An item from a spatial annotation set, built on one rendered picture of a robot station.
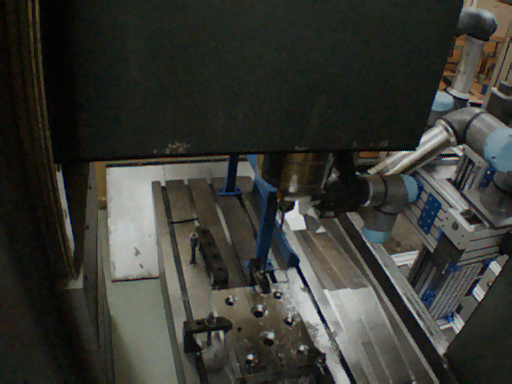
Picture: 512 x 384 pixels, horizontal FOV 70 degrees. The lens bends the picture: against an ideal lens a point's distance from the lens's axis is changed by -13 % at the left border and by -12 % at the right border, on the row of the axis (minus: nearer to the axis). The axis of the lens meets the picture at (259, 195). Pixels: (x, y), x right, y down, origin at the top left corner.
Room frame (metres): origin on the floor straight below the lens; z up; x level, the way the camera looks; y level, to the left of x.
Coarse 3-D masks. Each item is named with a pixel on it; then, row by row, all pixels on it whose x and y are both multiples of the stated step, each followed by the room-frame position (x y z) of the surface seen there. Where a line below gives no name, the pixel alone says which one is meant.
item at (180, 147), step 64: (64, 0) 0.49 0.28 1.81; (128, 0) 0.52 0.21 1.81; (192, 0) 0.55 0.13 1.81; (256, 0) 0.58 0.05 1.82; (320, 0) 0.62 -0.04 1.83; (384, 0) 0.66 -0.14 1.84; (448, 0) 0.70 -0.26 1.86; (64, 64) 0.49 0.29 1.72; (128, 64) 0.52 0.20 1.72; (192, 64) 0.55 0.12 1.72; (256, 64) 0.59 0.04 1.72; (320, 64) 0.62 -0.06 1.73; (384, 64) 0.67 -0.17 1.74; (64, 128) 0.48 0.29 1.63; (128, 128) 0.52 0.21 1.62; (192, 128) 0.55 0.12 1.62; (256, 128) 0.59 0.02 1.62; (320, 128) 0.63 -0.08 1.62; (384, 128) 0.68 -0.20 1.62
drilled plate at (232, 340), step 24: (240, 288) 0.83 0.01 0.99; (288, 288) 0.86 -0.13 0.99; (216, 312) 0.73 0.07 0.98; (240, 312) 0.74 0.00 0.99; (264, 312) 0.76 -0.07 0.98; (288, 312) 0.76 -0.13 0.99; (240, 336) 0.66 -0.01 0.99; (264, 336) 0.68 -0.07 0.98; (288, 336) 0.68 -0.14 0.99; (240, 360) 0.58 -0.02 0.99; (264, 360) 0.59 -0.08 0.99; (288, 360) 0.60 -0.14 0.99
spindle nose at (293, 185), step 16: (256, 160) 0.75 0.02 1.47; (272, 160) 0.70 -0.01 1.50; (288, 160) 0.68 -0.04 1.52; (304, 160) 0.68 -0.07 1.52; (320, 160) 0.69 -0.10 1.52; (272, 176) 0.69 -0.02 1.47; (288, 176) 0.68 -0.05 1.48; (304, 176) 0.68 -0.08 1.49; (320, 176) 0.70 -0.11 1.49; (304, 192) 0.69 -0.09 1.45
